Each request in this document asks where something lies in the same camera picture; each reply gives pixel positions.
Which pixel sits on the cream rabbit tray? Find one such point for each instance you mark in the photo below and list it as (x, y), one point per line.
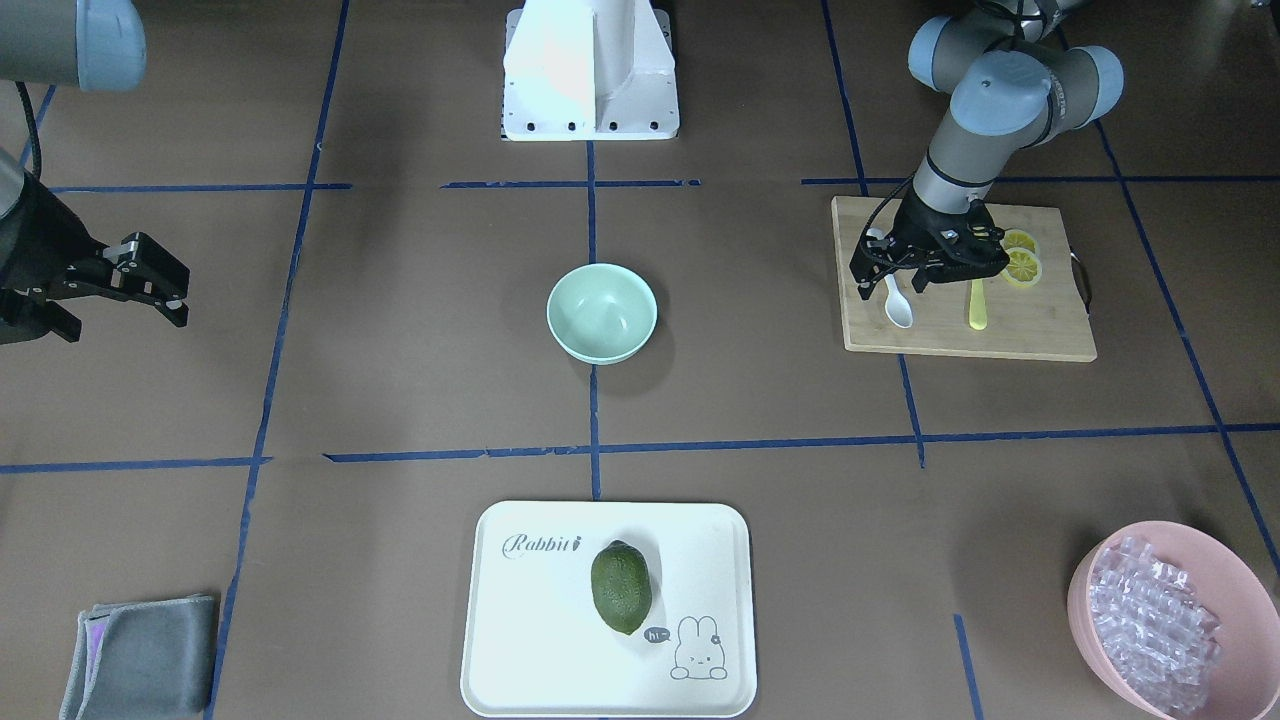
(535, 646)

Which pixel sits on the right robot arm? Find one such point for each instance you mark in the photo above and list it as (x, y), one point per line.
(47, 254)

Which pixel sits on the white plastic spoon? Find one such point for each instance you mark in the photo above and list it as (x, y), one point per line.
(896, 307)

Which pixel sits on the green avocado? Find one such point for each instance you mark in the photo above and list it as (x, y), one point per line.
(621, 587)

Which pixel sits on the yellow plastic knife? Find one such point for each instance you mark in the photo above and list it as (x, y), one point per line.
(976, 307)

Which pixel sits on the lemon slice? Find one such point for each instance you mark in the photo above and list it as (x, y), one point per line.
(1015, 238)
(1024, 268)

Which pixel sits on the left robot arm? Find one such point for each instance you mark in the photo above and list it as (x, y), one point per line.
(1006, 91)

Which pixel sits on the upper lemon slice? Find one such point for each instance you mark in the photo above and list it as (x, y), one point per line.
(1015, 238)

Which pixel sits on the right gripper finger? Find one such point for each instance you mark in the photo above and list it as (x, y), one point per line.
(175, 310)

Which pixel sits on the mint green bowl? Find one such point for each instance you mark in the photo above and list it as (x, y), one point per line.
(601, 313)

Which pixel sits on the lower lemon slice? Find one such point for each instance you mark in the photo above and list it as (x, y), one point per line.
(1024, 268)

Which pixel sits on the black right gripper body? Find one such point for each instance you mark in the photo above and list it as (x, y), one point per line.
(42, 237)

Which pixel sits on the bamboo cutting board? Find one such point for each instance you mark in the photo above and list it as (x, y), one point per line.
(1046, 321)

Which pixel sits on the pink bowl with ice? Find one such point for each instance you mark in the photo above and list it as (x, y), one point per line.
(1176, 624)

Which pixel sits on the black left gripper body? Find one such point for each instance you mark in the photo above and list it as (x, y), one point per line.
(916, 223)

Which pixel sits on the folded grey cloth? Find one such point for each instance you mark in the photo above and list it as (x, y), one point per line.
(143, 660)

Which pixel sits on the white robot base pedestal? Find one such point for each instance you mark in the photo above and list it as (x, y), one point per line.
(589, 71)

